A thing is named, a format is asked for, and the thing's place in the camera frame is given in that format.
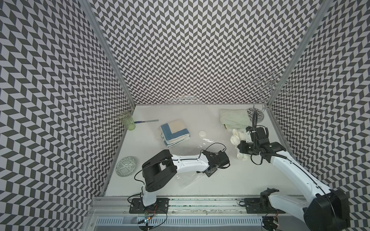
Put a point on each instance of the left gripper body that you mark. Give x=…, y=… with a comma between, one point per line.
x=207, y=172

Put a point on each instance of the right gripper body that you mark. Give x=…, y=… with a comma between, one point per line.
x=249, y=147

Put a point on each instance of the white towel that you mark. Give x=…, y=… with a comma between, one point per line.
x=236, y=138

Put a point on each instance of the pale green towel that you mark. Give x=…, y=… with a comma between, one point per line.
x=235, y=119

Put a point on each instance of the clear plastic vacuum bag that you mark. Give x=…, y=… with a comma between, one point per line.
x=201, y=121

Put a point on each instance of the blue and beige towel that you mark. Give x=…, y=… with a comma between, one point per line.
x=174, y=132

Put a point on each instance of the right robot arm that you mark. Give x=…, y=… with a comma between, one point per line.
x=323, y=208

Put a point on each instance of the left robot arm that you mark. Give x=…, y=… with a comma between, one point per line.
x=161, y=168

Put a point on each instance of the patterned plate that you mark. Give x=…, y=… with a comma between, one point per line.
x=126, y=166

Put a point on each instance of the green glass cup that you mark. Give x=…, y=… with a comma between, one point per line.
x=127, y=120

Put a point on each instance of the aluminium front rail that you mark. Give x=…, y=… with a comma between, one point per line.
x=182, y=205

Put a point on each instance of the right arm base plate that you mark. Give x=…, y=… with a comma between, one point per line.
x=258, y=206

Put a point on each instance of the chrome wire mug stand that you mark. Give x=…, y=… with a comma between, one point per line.
x=267, y=83

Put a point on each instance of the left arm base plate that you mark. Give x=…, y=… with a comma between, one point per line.
x=159, y=207

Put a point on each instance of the purple handled utensil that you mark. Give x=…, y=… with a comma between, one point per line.
x=146, y=121

